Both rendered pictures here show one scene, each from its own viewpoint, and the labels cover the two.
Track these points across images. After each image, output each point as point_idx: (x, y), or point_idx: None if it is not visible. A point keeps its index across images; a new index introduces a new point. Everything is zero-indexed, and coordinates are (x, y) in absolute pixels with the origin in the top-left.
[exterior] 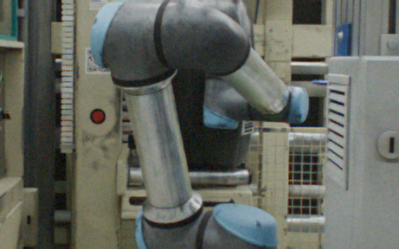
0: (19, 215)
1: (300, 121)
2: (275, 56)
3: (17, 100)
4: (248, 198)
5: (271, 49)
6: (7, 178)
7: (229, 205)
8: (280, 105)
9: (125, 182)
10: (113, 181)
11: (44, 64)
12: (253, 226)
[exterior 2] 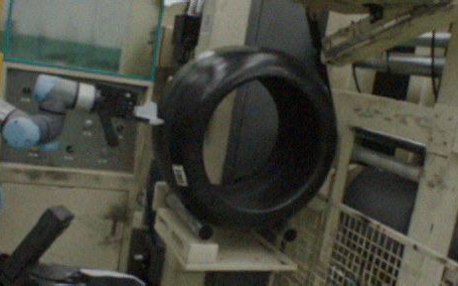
0: (115, 198)
1: (10, 146)
2: (434, 147)
3: (142, 122)
4: (188, 248)
5: (431, 138)
6: (129, 174)
7: None
8: None
9: (155, 201)
10: None
11: (269, 114)
12: None
